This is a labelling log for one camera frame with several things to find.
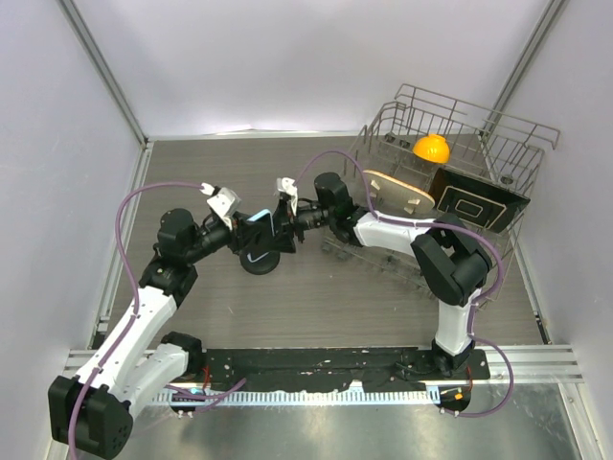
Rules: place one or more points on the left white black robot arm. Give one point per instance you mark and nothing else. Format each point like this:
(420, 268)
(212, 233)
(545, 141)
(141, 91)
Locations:
(95, 410)

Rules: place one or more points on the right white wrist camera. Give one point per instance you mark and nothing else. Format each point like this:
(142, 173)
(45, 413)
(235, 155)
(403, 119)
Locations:
(286, 189)

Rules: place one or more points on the black square plate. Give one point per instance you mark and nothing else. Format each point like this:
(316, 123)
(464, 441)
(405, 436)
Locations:
(476, 200)

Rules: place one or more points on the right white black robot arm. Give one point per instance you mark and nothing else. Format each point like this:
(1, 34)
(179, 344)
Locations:
(451, 259)

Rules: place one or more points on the grey wire dish rack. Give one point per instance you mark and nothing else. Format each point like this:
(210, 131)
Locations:
(475, 162)

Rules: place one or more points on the white slotted cable duct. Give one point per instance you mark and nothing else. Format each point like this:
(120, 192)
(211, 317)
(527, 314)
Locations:
(355, 395)

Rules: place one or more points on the phone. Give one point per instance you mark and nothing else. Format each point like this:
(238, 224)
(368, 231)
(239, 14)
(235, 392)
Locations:
(260, 235)

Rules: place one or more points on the aluminium frame rail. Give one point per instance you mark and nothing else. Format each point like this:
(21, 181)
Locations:
(530, 364)

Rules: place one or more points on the black phone stand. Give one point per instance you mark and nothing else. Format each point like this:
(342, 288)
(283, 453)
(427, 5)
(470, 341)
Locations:
(262, 265)

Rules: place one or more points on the orange bowl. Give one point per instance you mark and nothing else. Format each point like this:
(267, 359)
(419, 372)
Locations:
(432, 148)

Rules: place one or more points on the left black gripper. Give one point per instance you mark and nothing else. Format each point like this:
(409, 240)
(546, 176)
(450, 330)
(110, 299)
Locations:
(243, 231)

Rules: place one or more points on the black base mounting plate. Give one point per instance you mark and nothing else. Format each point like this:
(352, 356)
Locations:
(323, 370)

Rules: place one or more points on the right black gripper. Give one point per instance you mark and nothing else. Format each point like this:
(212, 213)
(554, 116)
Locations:
(287, 225)

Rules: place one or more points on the oval wooden board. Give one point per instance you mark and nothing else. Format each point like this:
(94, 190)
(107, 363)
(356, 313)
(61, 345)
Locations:
(400, 195)

